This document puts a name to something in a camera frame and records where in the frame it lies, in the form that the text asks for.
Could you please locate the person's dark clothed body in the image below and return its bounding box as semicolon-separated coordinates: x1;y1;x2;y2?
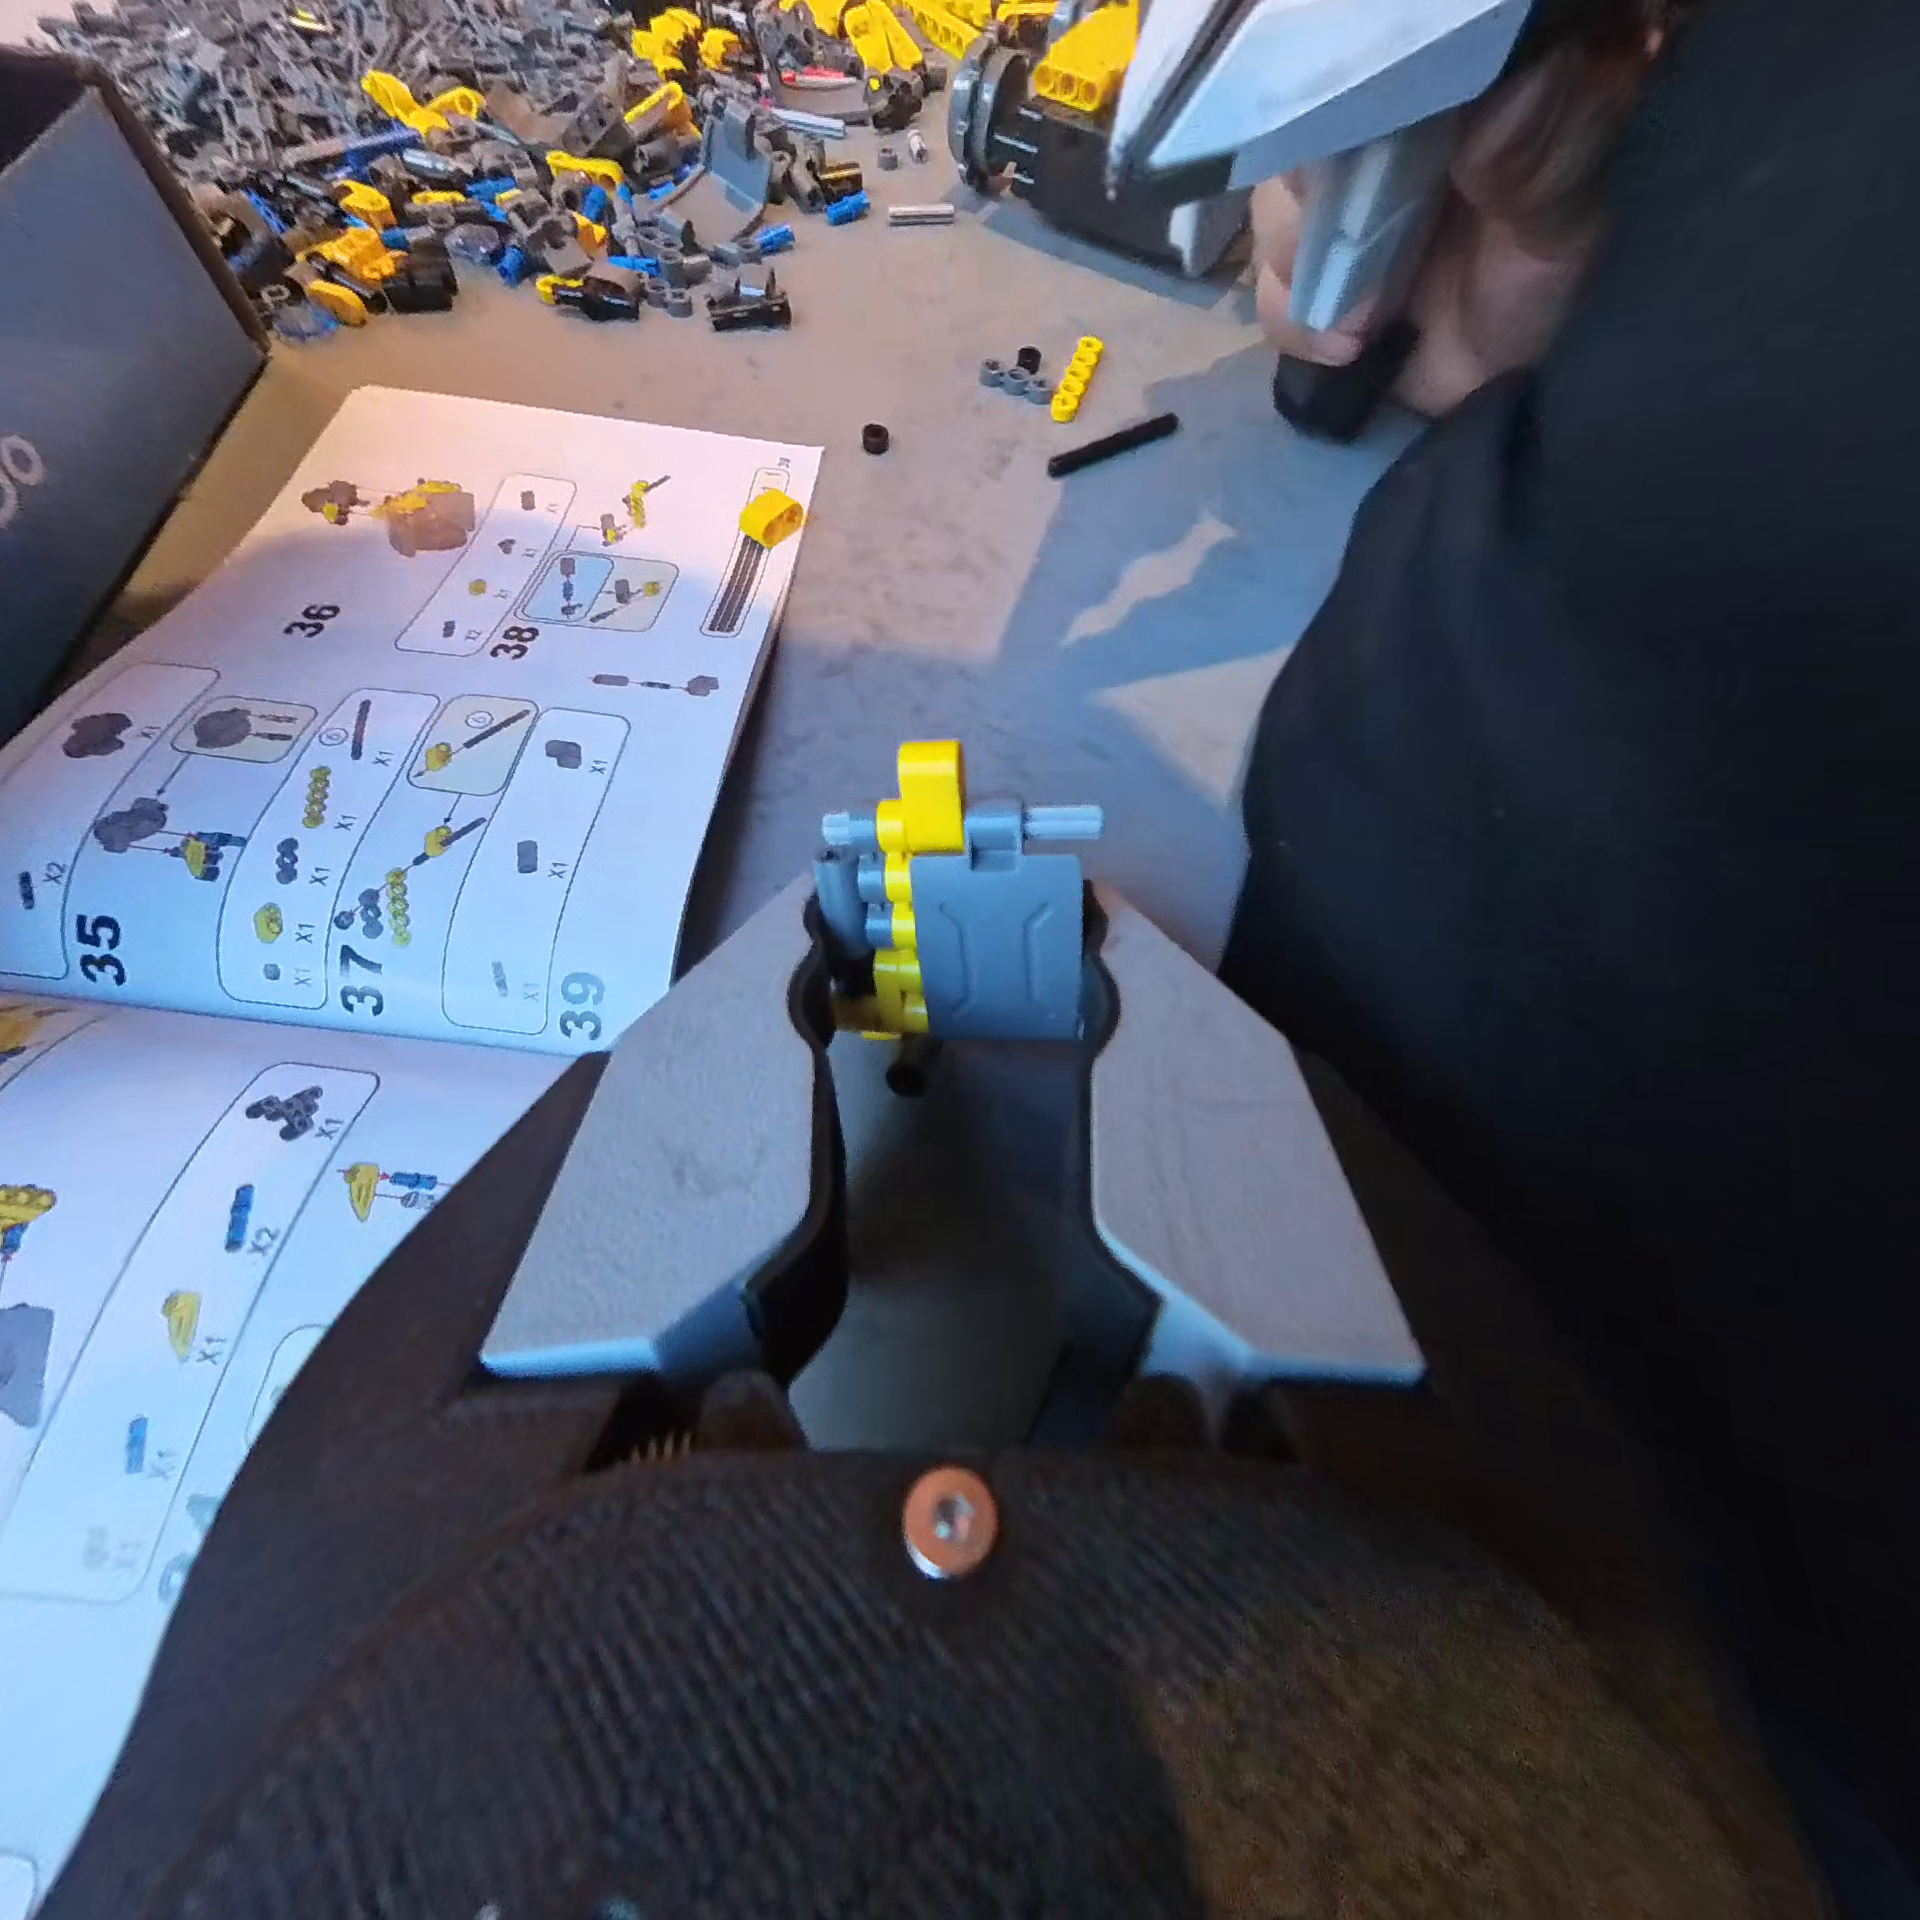
1223;0;1920;1920

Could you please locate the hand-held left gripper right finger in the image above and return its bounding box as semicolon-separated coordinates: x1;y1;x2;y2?
1080;882;1429;1390

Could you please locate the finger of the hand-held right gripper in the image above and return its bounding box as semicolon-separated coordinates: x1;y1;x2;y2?
1108;0;1247;200
1137;0;1533;195

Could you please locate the grey yellow brick assembly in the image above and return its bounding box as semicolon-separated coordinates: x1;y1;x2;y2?
814;739;1108;1105

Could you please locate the spread of yellow brick panels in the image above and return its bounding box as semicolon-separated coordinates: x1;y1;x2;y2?
631;0;1141;78

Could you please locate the short black axle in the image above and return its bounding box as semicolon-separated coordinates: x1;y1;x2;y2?
1044;413;1179;480

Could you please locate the pile of small brick pieces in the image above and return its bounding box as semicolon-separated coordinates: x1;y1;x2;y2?
30;0;870;333

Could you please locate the person's right hand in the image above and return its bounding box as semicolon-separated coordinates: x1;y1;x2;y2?
1386;66;1637;418

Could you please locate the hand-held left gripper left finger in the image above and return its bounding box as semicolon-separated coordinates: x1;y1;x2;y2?
476;876;842;1390

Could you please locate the black yellow vehicle model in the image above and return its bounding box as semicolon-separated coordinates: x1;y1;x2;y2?
950;0;1255;279

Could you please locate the grey curved panel piece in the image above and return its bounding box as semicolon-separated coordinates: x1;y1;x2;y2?
702;104;787;212

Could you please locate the dark blue cardboard box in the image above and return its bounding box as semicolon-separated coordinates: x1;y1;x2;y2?
0;44;272;737

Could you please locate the instruction booklet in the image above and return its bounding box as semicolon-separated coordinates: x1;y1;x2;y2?
0;386;828;1906

